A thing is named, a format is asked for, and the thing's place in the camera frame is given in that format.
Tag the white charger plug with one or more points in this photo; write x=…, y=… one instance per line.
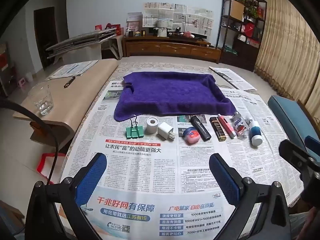
x=165, y=130

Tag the green binder clip bunch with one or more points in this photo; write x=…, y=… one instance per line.
x=133, y=131

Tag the printed paper sheets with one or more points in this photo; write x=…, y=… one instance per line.
x=73, y=69

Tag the purple towel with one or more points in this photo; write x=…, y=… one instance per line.
x=172, y=95

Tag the red bag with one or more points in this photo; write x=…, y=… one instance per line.
x=43, y=166

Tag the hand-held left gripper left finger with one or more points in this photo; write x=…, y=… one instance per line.
x=91, y=180

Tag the person's leg in jeans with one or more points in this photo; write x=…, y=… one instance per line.
x=305, y=226

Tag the dark pen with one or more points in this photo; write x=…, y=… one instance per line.
x=69, y=82

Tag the white tape roll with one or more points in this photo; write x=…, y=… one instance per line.
x=152, y=126

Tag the pink stool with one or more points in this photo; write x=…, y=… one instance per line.
x=22, y=82

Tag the grey folded table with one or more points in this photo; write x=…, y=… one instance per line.
x=80, y=40

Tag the newspaper taped on wall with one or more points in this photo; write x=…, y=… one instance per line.
x=155, y=13
x=195, y=20

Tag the cardboard box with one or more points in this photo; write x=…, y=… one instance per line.
x=237, y=10

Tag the newspaper sheet bold black headline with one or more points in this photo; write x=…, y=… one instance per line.
x=270, y=155

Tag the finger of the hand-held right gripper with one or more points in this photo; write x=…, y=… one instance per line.
x=314, y=146
x=297, y=158

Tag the beige curved side table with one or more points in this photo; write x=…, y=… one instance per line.
x=95, y=80

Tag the red gift boxes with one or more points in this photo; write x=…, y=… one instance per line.
x=113, y=28

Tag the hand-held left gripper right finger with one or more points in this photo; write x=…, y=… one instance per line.
x=225, y=180

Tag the newspaper sheet with colour advert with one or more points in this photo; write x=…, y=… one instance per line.
x=150, y=170

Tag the blue chair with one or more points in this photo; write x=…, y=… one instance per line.
x=290, y=115

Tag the brown lighter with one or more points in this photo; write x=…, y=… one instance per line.
x=218, y=130

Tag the wooden low cabinet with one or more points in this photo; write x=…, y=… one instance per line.
x=172, y=48

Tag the beige curtain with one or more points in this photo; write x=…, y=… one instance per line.
x=287, y=42

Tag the white wrapped vase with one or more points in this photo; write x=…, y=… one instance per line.
x=163, y=28

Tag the clear drinking glass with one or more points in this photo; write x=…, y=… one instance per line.
x=41, y=100

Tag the black tube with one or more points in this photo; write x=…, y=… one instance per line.
x=201, y=128

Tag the white and teal bottle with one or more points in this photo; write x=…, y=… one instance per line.
x=255, y=132

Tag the folded newspaper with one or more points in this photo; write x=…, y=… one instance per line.
x=232, y=78

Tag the dark door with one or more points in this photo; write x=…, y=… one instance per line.
x=44, y=37

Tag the dark shelf unit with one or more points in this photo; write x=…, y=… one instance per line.
x=241, y=42

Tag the clear plastic bottle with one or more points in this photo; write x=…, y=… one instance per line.
x=240, y=126

